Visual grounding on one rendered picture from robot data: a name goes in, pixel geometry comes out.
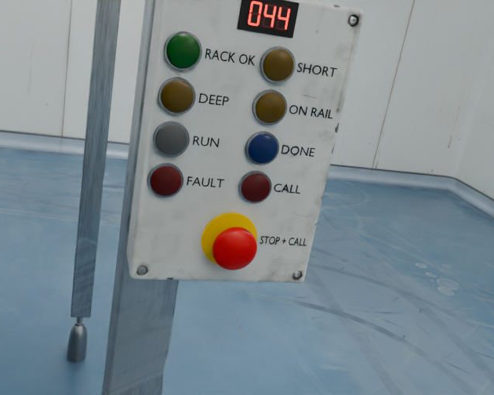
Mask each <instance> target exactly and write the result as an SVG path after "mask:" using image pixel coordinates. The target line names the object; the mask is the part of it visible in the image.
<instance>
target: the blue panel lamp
mask: <svg viewBox="0 0 494 395"><path fill-rule="evenodd" d="M277 151H278V144H277V141H276V140H275V138H274V137H273V136H271V135H268V134H259V135H258V136H255V137H254V138H253V139H252V140H251V142H250V144H249V148H248V152H249V156H250V158H251V159H252V160H253V161H254V162H256V163H259V164H264V163H268V162H269V161H271V160H272V159H273V158H274V157H275V155H276V153H277Z"/></svg>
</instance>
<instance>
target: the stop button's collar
mask: <svg viewBox="0 0 494 395"><path fill-rule="evenodd" d="M232 227H242V228H245V229H247V230H248V231H250V232H251V233H252V235H253V236H254V238H255V239H256V241H257V232H256V228H255V226H254V224H253V223H252V221H251V220H250V219H249V218H248V217H246V216H244V215H242V214H240V213H236V212H228V213H224V214H221V215H219V216H217V217H215V218H214V219H212V220H211V221H210V222H209V223H208V224H207V226H206V227H205V229H204V230H203V233H202V240H201V243H202V250H203V252H204V253H205V256H206V257H207V258H208V259H209V260H210V261H212V262H213V263H215V264H217V263H216V260H215V259H214V258H213V255H212V245H213V242H214V241H215V239H216V237H217V236H218V235H219V234H220V233H221V232H223V231H224V230H226V229H229V228H232ZM262 237H263V238H265V237H266V242H265V244H266V243H267V238H268V236H265V237H264V236H262ZM262 237H261V240H262V243H261V244H263V239H262ZM291 239H294V237H291V238H290V239H289V244H290V240H291ZM296 241H297V242H296ZM296 241H295V243H297V244H298V245H299V243H298V238H297V239H296ZM295 243H294V244H290V245H295Z"/></svg>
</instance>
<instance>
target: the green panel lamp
mask: <svg viewBox="0 0 494 395"><path fill-rule="evenodd" d="M166 54H167V57H168V59H169V62H170V63H171V64H172V65H174V66H175V67H178V68H183V69H184V68H189V67H192V66H193V65H195V64H196V62H197V61H198V58H199V57H200V46H199V44H198V41H197V40H196V39H195V38H194V37H193V36H191V35H189V34H177V35H175V36H174V37H172V38H171V39H170V41H169V43H168V45H167V48H166Z"/></svg>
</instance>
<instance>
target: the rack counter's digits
mask: <svg viewBox="0 0 494 395"><path fill-rule="evenodd" d="M291 12H292V7H291V6H287V5H279V4H274V3H269V2H261V1H257V0H250V1H249V10H248V15H247V20H246V25H247V26H252V27H261V28H266V29H271V30H276V31H284V32H288V29H289V21H290V16H291Z"/></svg>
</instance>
